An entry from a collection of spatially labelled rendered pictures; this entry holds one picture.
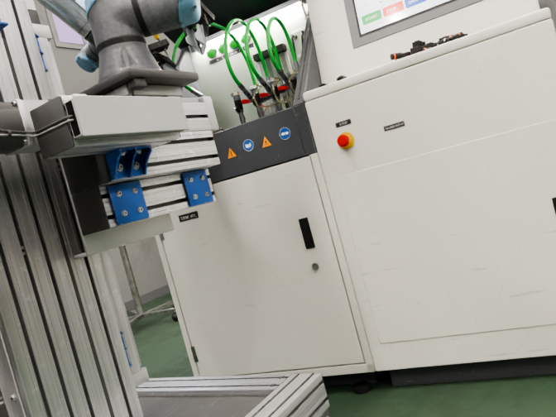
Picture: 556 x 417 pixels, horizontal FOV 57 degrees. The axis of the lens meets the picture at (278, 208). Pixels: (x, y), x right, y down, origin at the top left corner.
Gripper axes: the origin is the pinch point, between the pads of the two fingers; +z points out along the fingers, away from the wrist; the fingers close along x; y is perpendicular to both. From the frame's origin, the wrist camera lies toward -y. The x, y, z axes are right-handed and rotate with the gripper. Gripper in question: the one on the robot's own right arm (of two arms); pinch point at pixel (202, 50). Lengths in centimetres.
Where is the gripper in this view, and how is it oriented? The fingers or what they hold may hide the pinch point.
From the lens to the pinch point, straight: 178.0
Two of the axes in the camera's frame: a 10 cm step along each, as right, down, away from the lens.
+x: 8.8, -2.2, -4.2
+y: -4.0, 1.4, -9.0
